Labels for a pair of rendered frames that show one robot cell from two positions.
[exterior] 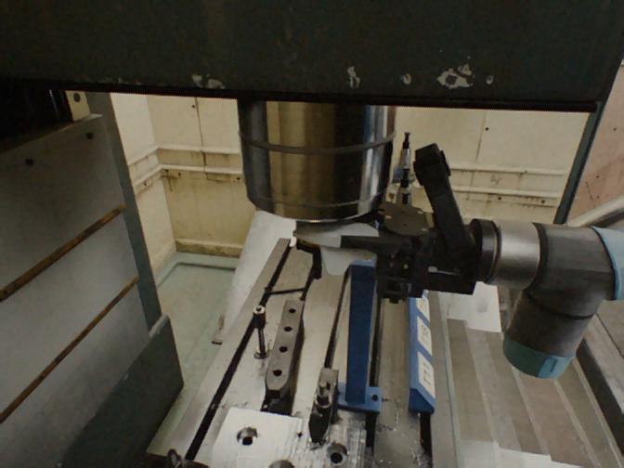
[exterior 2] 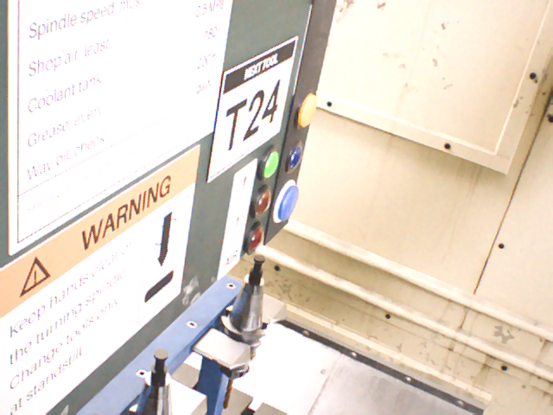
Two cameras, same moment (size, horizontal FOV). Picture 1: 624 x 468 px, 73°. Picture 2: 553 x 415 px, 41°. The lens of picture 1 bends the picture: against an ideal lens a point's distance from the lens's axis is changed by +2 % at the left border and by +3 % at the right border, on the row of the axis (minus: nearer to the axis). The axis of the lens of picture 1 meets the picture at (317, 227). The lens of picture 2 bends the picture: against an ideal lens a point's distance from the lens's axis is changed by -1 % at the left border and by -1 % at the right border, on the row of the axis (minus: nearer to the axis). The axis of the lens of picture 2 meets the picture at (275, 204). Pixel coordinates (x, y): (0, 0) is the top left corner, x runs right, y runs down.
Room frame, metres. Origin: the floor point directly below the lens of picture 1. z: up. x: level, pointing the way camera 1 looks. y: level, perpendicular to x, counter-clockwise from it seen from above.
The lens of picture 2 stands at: (0.16, -0.34, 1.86)
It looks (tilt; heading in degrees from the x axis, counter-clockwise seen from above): 30 degrees down; 9
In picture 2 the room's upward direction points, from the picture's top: 12 degrees clockwise
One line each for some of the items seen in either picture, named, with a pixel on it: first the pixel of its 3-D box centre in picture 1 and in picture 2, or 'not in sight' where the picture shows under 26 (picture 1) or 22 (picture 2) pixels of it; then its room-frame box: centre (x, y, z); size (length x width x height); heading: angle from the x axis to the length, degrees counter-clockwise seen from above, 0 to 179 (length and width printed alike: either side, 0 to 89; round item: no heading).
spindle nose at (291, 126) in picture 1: (317, 136); not in sight; (0.42, 0.00, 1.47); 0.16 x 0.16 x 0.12
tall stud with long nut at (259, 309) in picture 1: (260, 330); not in sight; (0.68, 0.12, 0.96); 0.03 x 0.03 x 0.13
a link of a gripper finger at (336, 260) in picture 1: (334, 252); not in sight; (0.39, -0.02, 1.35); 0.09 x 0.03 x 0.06; 97
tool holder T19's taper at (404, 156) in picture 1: (403, 162); (250, 300); (0.93, -0.20, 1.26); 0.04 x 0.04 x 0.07
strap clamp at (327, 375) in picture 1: (323, 411); not in sight; (0.47, -0.01, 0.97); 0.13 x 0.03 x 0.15; 169
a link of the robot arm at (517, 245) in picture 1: (500, 251); not in sight; (0.40, -0.21, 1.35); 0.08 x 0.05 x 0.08; 173
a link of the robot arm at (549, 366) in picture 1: (541, 319); not in sight; (0.41, -0.28, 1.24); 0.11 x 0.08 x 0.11; 164
